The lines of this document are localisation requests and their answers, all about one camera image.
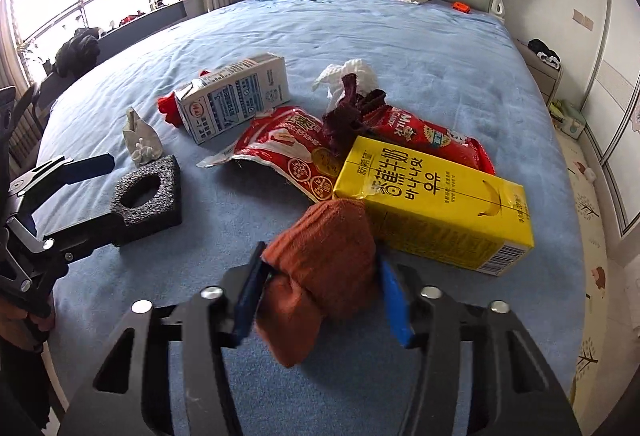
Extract cartoon tree play mat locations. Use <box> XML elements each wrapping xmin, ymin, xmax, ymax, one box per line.
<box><xmin>555</xmin><ymin>130</ymin><xmax>608</xmax><ymax>418</ymax></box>

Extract black white clothes on nightstand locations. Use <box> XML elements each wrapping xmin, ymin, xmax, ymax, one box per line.
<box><xmin>527</xmin><ymin>38</ymin><xmax>562</xmax><ymax>70</ymax></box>

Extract red milk candy wrapper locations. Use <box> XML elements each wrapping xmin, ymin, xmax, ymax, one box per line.
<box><xmin>363</xmin><ymin>105</ymin><xmax>496</xmax><ymax>175</ymax></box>

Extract yellow banana milk carton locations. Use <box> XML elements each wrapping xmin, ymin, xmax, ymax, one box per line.
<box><xmin>333</xmin><ymin>137</ymin><xmax>535</xmax><ymax>277</ymax></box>

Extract white sliding door wardrobe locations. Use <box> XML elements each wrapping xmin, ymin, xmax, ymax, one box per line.
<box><xmin>582</xmin><ymin>0</ymin><xmax>639</xmax><ymax>234</ymax></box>

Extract black bag by window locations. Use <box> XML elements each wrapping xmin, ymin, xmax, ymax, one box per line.
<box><xmin>54</xmin><ymin>27</ymin><xmax>101</xmax><ymax>79</ymax></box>

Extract white mask pouch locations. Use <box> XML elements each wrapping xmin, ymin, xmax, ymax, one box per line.
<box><xmin>122</xmin><ymin>107</ymin><xmax>164</xmax><ymax>167</ymax></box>

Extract green white storage box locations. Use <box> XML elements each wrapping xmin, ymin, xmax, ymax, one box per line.
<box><xmin>548</xmin><ymin>99</ymin><xmax>587</xmax><ymax>140</ymax></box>

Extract white tissue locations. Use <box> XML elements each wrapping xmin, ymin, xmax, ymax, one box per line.
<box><xmin>311</xmin><ymin>57</ymin><xmax>379</xmax><ymax>113</ymax></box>

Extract red white snack bag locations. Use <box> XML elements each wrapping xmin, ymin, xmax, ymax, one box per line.
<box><xmin>198</xmin><ymin>106</ymin><xmax>343</xmax><ymax>203</ymax></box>

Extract dark maroon sock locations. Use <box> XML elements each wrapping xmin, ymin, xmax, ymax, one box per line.
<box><xmin>321</xmin><ymin>74</ymin><xmax>386</xmax><ymax>159</ymax></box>

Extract bedside nightstand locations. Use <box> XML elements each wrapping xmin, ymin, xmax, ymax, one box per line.
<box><xmin>515</xmin><ymin>40</ymin><xmax>563</xmax><ymax>105</ymax></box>

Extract black foam square with hole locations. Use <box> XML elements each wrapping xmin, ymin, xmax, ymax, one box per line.
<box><xmin>111</xmin><ymin>155</ymin><xmax>182</xmax><ymax>246</ymax></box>

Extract orange brown cloth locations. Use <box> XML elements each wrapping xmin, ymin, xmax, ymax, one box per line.
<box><xmin>255</xmin><ymin>199</ymin><xmax>378</xmax><ymax>368</ymax></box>

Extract person's left hand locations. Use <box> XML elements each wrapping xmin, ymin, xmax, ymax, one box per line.
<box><xmin>0</xmin><ymin>297</ymin><xmax>55</xmax><ymax>352</ymax></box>

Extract red sock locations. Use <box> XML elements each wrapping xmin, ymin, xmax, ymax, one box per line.
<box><xmin>157</xmin><ymin>81</ymin><xmax>192</xmax><ymax>128</ymax></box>

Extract small orange object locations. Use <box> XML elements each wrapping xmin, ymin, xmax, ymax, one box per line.
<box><xmin>451</xmin><ymin>1</ymin><xmax>471</xmax><ymax>14</ymax></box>

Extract white blue milk carton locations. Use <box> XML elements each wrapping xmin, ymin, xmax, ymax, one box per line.
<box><xmin>175</xmin><ymin>53</ymin><xmax>290</xmax><ymax>144</ymax></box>

